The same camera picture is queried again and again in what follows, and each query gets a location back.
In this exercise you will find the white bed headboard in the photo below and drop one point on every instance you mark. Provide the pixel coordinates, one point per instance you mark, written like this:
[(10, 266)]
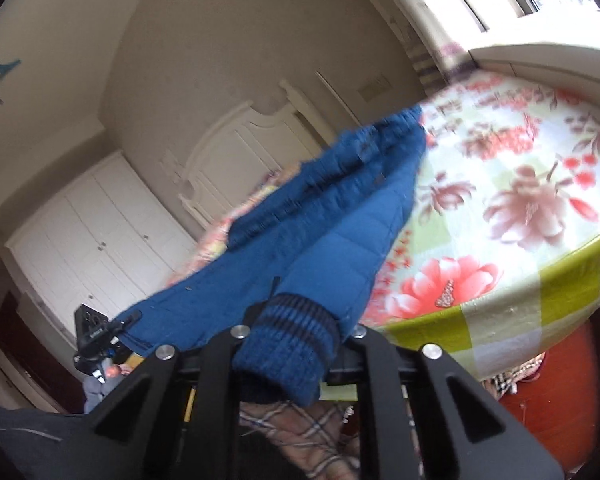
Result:
[(260, 135)]

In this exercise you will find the blue quilted jacket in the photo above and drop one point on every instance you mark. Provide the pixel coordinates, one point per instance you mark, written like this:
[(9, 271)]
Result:
[(330, 230)]

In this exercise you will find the white wardrobe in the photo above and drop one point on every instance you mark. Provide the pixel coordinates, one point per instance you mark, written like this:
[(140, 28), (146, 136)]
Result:
[(100, 245)]

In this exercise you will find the wall socket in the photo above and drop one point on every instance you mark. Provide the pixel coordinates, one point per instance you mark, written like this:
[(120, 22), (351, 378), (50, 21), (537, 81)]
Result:
[(374, 89)]

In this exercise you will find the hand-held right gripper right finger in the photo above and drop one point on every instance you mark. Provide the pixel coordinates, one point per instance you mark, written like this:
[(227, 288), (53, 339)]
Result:
[(377, 365)]

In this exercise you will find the printed curtain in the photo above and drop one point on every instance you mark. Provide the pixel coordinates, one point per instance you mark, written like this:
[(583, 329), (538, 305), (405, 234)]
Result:
[(420, 35)]

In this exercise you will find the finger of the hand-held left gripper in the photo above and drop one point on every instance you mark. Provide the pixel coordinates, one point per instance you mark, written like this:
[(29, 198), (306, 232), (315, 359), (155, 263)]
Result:
[(125, 321)]

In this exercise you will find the white window sill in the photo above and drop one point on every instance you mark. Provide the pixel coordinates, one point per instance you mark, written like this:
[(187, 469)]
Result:
[(555, 62)]

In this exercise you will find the plaid cloth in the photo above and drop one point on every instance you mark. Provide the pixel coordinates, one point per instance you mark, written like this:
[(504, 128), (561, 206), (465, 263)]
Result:
[(300, 440)]

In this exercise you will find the dark brown furniture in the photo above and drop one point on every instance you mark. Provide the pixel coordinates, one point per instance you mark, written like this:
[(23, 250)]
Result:
[(25, 355)]

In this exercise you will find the floral quilt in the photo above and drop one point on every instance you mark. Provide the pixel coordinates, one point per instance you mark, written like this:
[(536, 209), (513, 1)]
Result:
[(505, 200)]

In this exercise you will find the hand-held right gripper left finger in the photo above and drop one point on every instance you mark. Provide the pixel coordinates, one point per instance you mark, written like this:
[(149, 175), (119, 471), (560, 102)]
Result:
[(220, 365)]

